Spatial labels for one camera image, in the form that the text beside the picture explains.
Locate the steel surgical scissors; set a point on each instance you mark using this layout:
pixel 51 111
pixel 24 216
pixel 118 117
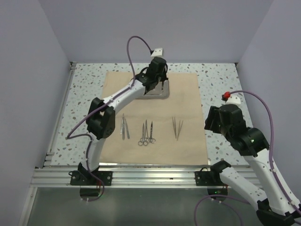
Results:
pixel 151 138

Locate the steel instrument tray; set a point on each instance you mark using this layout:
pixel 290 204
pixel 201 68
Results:
pixel 161 91

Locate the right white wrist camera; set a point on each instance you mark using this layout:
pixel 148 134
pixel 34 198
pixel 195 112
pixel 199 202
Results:
pixel 231 99

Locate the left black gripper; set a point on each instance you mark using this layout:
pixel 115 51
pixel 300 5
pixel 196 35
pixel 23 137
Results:
pixel 165 76

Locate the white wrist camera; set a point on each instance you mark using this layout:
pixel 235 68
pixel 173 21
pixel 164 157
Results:
pixel 231 99
pixel 157 52

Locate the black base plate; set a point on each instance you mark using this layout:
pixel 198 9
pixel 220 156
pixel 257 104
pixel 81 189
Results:
pixel 206 177
pixel 86 179

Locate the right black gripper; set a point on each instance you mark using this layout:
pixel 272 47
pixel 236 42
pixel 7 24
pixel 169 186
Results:
pixel 213 116

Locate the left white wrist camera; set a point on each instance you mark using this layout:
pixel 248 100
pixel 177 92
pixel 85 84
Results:
pixel 157 52

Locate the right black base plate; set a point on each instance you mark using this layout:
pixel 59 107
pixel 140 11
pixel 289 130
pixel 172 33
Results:
pixel 206 177

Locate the aluminium front rail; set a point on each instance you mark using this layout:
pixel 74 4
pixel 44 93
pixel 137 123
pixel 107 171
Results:
pixel 124 176

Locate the aluminium left side rail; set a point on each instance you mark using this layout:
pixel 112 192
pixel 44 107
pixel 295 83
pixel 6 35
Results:
pixel 50 153

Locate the aluminium rail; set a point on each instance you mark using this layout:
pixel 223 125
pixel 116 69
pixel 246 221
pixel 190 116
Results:
pixel 50 153
pixel 124 176

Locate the steel forceps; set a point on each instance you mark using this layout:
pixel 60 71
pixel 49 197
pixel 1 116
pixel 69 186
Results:
pixel 141 141
pixel 146 136

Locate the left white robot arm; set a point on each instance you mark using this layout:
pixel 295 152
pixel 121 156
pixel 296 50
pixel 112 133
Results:
pixel 102 113

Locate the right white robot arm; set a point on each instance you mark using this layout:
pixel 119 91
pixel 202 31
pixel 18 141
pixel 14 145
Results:
pixel 269 202

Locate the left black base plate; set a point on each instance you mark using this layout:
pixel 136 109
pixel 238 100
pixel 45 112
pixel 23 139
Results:
pixel 86 179

